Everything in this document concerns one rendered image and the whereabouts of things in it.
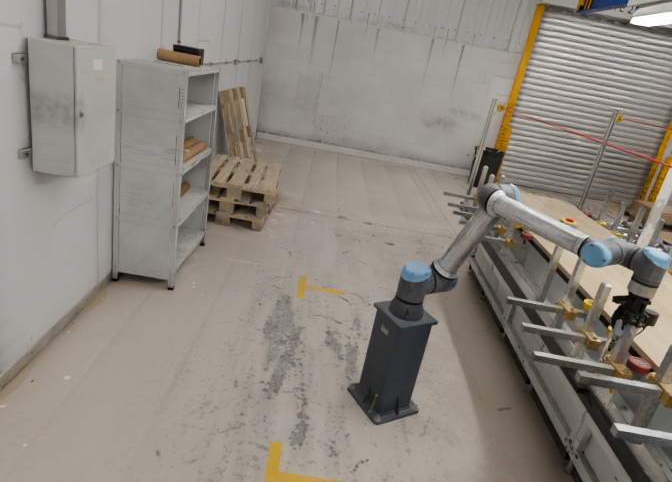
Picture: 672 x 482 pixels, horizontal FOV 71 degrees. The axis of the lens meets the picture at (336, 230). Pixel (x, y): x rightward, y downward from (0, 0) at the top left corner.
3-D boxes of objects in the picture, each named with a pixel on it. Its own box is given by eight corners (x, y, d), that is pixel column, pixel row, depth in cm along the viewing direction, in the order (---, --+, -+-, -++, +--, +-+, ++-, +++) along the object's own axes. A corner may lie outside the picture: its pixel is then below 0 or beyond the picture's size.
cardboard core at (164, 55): (156, 48, 338) (198, 56, 340) (160, 48, 345) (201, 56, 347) (156, 60, 341) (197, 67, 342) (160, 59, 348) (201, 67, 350)
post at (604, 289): (567, 373, 223) (605, 284, 206) (564, 369, 226) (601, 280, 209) (574, 375, 223) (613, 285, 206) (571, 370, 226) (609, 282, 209)
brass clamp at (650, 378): (662, 407, 159) (669, 395, 157) (640, 381, 171) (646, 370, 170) (680, 410, 159) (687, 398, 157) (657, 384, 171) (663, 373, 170)
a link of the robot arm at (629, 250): (600, 235, 178) (633, 249, 168) (615, 234, 184) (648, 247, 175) (591, 258, 181) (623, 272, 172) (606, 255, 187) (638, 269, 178)
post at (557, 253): (535, 306, 267) (562, 233, 252) (532, 302, 272) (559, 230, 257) (543, 308, 267) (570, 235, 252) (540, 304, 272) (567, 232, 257)
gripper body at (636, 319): (623, 326, 173) (636, 298, 169) (612, 315, 181) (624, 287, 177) (644, 330, 173) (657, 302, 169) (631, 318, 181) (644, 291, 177)
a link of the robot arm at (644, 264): (649, 244, 175) (678, 256, 167) (636, 274, 179) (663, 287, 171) (637, 246, 169) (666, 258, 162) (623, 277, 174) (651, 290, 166)
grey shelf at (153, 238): (111, 280, 345) (115, 58, 291) (156, 236, 429) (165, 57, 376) (172, 290, 347) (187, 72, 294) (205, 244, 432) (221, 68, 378)
